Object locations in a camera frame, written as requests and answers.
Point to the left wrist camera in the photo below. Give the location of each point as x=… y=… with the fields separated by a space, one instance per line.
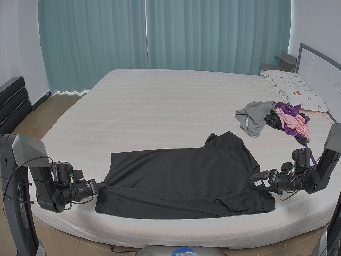
x=77 y=175

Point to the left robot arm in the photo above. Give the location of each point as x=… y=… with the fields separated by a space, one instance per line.
x=21 y=148

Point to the grey garment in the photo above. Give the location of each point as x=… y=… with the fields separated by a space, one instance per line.
x=255 y=113

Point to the blue-green curtain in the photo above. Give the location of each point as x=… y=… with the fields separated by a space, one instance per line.
x=213 y=28
x=93 y=36

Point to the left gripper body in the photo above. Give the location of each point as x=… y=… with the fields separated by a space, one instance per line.
x=88 y=187

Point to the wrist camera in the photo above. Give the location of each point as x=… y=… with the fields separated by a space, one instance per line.
x=77 y=175
x=287 y=167

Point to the pile of clothes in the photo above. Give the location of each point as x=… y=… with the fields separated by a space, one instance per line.
x=293 y=121

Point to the bed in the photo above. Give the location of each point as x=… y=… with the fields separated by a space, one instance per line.
x=173 y=103

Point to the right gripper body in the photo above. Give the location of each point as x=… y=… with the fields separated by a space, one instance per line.
x=278 y=181

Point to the black chest of drawers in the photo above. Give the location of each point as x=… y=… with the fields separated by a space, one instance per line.
x=13 y=103

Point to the grey bedside table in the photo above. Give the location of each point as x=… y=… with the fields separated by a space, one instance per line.
x=286 y=59

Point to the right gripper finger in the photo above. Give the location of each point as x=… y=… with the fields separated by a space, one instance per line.
x=272 y=190
x=261 y=175

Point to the white printed pillow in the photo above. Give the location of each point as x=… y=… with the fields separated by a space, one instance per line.
x=293 y=87

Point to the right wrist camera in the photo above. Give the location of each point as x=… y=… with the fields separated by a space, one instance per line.
x=287 y=167

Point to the black T-shirt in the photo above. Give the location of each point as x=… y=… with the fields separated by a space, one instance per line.
x=181 y=175

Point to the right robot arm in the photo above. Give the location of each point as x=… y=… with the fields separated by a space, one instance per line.
x=330 y=159

